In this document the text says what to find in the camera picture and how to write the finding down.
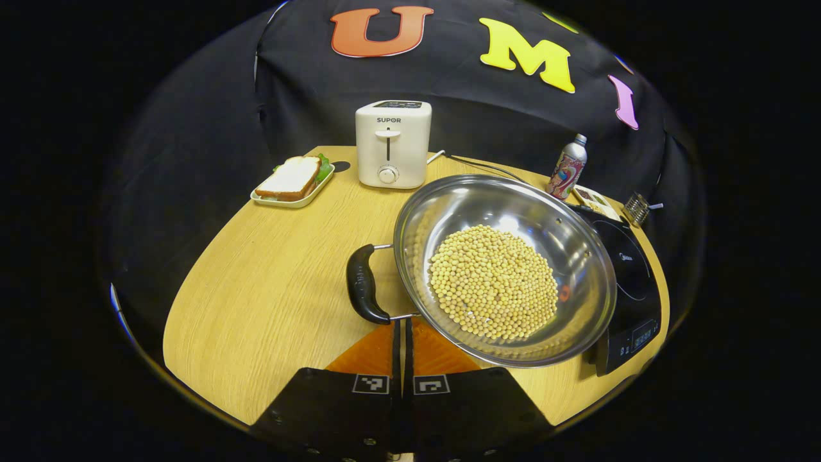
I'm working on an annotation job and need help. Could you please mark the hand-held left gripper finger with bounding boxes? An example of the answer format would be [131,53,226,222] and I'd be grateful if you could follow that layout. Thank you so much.
[404,316,555,461]
[250,319,403,462]

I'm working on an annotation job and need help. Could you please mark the stainless steel pot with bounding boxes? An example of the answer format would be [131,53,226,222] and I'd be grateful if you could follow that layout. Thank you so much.
[346,174,618,368]

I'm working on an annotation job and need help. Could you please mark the black induction cooktop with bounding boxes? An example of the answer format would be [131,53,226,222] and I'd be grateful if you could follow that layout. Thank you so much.
[568,204,663,377]

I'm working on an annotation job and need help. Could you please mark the pile of yellow soybeans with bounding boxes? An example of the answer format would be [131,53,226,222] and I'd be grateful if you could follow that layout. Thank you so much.
[428,225,559,341]

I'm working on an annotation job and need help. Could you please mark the pale green sandwich tray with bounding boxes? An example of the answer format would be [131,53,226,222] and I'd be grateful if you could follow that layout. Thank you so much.
[250,164,335,209]

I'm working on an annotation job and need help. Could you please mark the sandwich with lettuce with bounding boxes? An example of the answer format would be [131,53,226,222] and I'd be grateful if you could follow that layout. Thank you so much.
[255,154,334,201]

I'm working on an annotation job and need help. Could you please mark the white toaster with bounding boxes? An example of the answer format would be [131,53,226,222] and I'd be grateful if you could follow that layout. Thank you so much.
[355,100,432,189]

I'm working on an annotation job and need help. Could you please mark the black backdrop cloth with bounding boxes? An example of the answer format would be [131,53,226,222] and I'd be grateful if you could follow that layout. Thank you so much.
[103,0,706,360]

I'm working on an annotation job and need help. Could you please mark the small white food tray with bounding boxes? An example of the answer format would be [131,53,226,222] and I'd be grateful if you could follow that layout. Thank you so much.
[573,185,622,222]

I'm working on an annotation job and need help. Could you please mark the printed metal drink bottle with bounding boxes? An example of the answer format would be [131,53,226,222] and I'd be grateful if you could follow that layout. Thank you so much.
[546,133,588,200]

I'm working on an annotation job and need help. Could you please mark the toaster power cable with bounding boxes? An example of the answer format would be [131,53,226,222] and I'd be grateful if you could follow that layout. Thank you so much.
[426,150,533,185]

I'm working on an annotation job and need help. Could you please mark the wire mesh holder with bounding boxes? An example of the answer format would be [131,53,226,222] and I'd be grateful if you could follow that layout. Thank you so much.
[621,192,650,227]

